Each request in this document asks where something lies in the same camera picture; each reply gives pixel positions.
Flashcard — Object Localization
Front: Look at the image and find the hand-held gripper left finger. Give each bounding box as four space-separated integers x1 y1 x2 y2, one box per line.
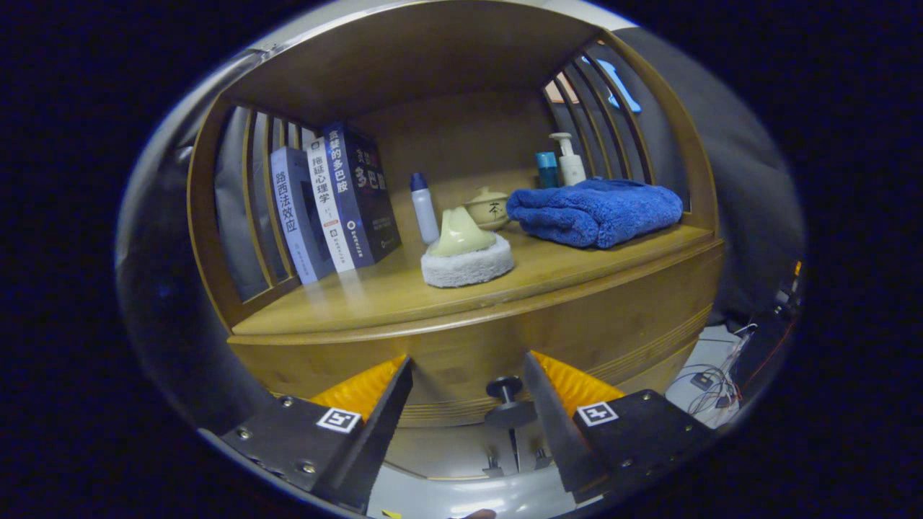
216 355 415 514

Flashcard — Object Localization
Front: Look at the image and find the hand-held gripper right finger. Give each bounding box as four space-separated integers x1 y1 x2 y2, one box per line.
523 351 718 505

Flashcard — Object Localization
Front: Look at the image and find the black drawer knob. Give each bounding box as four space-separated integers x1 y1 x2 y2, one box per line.
483 376 538 430

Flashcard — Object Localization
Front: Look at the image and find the wooden drawer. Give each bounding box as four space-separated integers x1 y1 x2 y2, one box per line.
227 241 725 426

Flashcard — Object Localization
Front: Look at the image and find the green handled white sponge brush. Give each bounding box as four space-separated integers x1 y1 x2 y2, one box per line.
420 207 516 289

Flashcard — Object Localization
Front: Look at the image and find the wooden cabinet door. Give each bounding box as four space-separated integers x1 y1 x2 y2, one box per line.
386 425 518 478
516 422 570 473

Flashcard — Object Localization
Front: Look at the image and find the wooden countertop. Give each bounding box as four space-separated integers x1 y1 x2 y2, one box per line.
231 169 716 337

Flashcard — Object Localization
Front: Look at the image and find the wooden cabinet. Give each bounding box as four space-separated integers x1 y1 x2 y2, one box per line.
186 0 725 480

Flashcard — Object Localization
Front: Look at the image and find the white bottle with blue cap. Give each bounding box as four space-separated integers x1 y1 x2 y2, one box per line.
410 172 441 246

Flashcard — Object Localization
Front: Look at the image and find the folded blue towel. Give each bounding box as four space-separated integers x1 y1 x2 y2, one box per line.
505 177 684 250

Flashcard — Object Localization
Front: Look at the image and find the white book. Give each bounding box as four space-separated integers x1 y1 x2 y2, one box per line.
305 137 358 275

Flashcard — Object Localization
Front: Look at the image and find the beige lidded tea cup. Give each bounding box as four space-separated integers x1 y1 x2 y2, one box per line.
464 186 511 232

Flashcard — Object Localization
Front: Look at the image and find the light blue book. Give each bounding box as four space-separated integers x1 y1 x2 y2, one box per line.
270 146 336 285

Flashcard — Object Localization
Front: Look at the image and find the dark blue book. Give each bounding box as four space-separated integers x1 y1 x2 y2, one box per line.
322 121 403 269

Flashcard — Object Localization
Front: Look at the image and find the teal bottle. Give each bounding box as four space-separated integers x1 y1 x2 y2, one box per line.
534 151 560 190

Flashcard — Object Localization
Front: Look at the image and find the white pump bottle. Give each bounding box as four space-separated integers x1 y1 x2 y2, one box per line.
549 132 587 187

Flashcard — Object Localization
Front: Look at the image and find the tangle of floor cables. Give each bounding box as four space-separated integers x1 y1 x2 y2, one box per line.
667 324 758 419

